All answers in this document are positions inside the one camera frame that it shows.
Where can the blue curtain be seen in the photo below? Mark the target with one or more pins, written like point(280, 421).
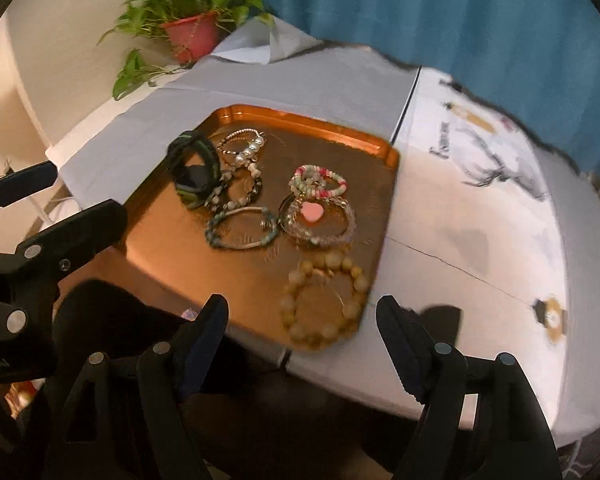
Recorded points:
point(430, 10)

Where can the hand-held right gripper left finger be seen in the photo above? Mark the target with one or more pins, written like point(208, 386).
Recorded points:
point(200, 355)

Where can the dark plaid cloth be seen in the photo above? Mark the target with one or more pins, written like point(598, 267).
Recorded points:
point(577, 460)

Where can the green plant in red pot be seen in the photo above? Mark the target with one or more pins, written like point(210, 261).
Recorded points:
point(192, 35)

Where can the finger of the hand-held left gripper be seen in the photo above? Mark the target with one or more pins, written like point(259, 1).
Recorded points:
point(80, 232)
point(25, 180)

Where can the black green smart watch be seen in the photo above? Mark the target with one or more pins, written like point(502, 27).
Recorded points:
point(195, 180)

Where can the grey white printed tablecloth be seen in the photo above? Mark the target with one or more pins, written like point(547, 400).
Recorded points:
point(305, 80)

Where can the copper metal tray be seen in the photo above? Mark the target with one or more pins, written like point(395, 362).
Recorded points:
point(170, 240)

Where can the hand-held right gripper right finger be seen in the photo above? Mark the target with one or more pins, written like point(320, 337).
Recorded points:
point(405, 350)

